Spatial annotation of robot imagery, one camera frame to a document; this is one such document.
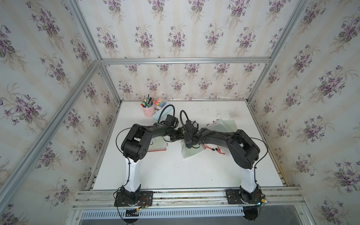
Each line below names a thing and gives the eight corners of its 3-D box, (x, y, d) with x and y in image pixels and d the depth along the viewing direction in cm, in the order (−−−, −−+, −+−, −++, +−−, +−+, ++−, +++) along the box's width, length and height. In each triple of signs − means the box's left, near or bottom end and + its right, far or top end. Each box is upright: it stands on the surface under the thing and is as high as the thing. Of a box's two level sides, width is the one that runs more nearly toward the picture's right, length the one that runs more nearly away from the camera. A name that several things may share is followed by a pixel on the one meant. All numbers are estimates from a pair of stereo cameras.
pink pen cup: (143, 118, 110) (140, 107, 101) (145, 111, 115) (141, 100, 106) (154, 118, 111) (152, 107, 101) (155, 111, 115) (153, 100, 106)
